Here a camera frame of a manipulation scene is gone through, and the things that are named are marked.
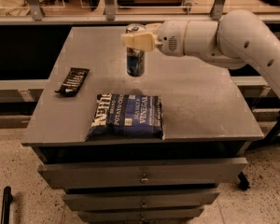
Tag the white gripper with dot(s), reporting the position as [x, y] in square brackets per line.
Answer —
[170, 38]

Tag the silver blue redbull can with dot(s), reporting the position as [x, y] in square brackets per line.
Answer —
[135, 57]

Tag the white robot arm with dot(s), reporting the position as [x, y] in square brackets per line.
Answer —
[238, 39]

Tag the blue kettle chip bag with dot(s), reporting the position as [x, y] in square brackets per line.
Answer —
[127, 115]

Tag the black snack bar wrapper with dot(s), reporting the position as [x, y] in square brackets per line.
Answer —
[73, 82]

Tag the grey drawer cabinet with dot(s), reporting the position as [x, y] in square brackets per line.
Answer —
[143, 148]

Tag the top grey drawer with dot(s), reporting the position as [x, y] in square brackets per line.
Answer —
[118, 174]

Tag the grey drawer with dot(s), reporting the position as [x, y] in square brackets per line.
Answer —
[142, 215]
[140, 199]
[118, 174]

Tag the black stand leg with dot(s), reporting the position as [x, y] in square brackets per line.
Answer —
[269, 122]

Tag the middle grey drawer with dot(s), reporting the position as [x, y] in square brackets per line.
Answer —
[140, 199]

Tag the black cabinet caster wheel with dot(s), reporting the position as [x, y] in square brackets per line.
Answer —
[244, 184]

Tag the bottom grey drawer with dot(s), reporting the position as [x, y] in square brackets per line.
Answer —
[142, 215]

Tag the black bar on floor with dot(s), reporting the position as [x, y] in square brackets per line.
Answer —
[6, 203]

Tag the metal railing frame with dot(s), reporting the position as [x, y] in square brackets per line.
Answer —
[127, 11]

